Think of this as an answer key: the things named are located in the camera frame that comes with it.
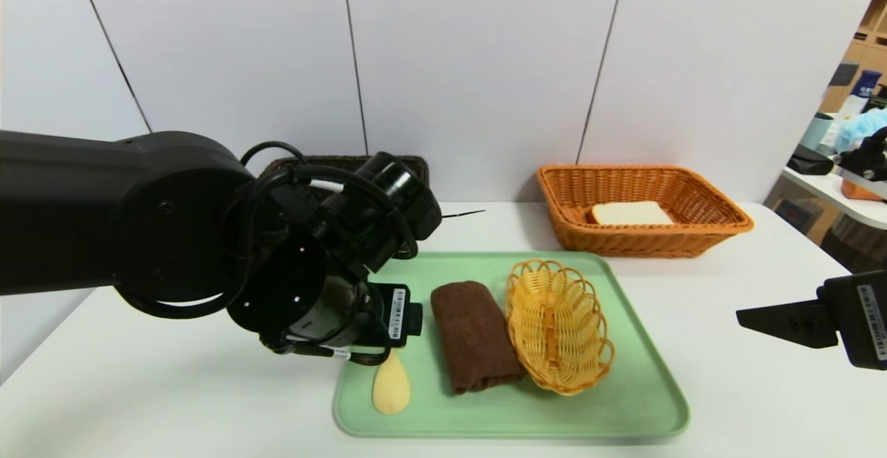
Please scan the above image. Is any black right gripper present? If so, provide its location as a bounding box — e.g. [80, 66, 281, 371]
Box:
[735, 270, 887, 371]

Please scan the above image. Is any slice of white bread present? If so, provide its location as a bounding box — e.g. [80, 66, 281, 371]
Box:
[590, 200, 674, 227]

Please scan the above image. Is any brown towel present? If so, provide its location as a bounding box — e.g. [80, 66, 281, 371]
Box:
[430, 280, 527, 395]

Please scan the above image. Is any yellow spoon with blue handle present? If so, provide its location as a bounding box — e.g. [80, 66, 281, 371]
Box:
[372, 347, 412, 416]

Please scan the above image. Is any orange bowl with toy food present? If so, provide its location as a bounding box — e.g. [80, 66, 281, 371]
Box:
[841, 179, 887, 202]

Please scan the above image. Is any orange wicker basket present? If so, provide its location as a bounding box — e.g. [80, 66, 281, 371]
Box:
[535, 164, 755, 258]

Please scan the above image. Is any small yellow oval wicker basket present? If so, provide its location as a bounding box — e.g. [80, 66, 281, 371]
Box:
[504, 258, 616, 396]

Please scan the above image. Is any dark brown wicker basket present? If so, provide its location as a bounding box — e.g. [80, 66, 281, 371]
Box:
[260, 155, 430, 261]

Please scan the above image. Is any white side table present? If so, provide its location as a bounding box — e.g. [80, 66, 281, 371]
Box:
[780, 164, 887, 231]

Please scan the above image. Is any black pouch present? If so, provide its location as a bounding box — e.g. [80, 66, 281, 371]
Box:
[787, 145, 834, 176]

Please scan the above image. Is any teal cup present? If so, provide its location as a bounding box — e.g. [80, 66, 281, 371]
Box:
[798, 113, 832, 152]

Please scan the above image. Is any light blue bath pouf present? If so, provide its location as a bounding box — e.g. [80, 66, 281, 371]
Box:
[835, 108, 887, 152]

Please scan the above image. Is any blue and white bottle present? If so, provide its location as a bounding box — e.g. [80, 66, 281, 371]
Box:
[840, 70, 881, 118]

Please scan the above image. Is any wooden shelf unit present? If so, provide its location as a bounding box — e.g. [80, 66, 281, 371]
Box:
[818, 0, 887, 116]

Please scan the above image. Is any light green plastic tray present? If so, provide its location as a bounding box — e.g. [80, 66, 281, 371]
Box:
[333, 251, 691, 439]

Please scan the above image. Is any black tagged left arm cable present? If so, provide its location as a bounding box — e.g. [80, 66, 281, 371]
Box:
[263, 337, 392, 367]

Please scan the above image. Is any black left wrist camera cable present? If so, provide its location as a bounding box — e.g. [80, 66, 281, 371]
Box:
[239, 141, 416, 261]

